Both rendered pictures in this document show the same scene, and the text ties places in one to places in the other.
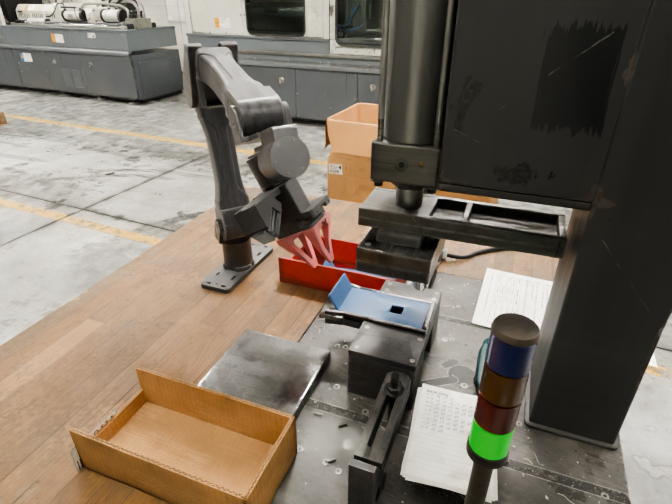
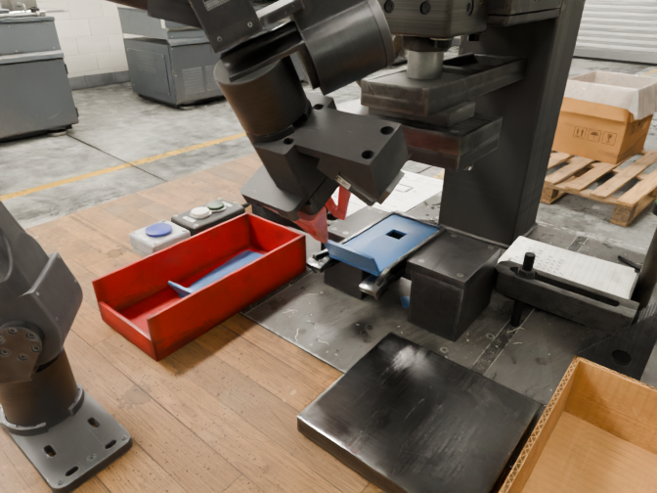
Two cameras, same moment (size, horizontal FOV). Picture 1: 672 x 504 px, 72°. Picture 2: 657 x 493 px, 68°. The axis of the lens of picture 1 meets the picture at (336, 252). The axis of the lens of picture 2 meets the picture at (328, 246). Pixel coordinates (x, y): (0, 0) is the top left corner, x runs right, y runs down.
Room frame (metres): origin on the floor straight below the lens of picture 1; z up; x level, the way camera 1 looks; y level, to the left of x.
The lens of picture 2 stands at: (0.52, 0.45, 1.28)
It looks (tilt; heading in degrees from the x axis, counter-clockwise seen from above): 29 degrees down; 288
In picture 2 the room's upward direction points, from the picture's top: straight up
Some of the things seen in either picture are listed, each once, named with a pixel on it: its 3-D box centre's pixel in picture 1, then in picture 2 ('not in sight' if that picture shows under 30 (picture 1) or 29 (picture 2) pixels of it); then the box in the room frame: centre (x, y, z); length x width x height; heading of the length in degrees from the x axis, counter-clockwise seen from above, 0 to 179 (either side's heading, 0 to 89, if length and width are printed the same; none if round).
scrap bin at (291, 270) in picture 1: (344, 267); (209, 275); (0.84, -0.02, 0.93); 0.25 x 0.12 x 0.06; 69
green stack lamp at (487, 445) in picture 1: (491, 431); not in sight; (0.31, -0.15, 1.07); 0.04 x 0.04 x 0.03
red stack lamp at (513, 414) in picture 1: (497, 405); not in sight; (0.31, -0.15, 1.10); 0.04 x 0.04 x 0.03
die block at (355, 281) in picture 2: (397, 341); (406, 270); (0.59, -0.10, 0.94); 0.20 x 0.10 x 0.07; 159
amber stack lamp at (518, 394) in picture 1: (504, 377); not in sight; (0.31, -0.15, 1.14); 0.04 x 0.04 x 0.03
